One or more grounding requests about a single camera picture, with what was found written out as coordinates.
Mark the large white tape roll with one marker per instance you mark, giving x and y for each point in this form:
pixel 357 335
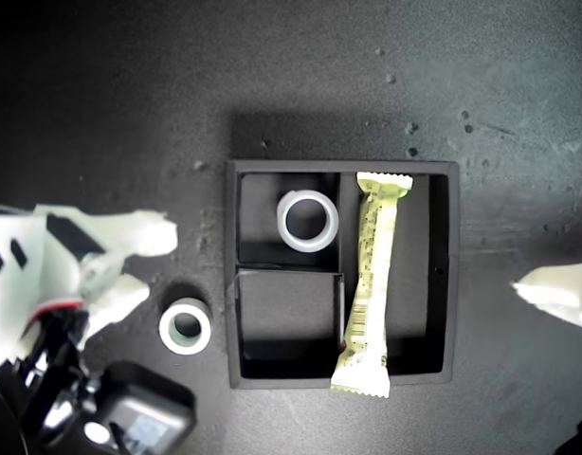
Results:
pixel 284 232

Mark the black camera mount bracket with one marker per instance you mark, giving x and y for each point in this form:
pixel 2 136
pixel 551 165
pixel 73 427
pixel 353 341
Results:
pixel 59 360

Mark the black compartment tray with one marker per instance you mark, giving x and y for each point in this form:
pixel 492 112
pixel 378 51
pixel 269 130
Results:
pixel 414 227

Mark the cream snack bar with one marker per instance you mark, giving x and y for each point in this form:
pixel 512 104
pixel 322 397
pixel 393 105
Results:
pixel 371 284

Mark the small white tape roll green core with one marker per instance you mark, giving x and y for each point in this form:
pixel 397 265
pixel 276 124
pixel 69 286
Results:
pixel 164 332

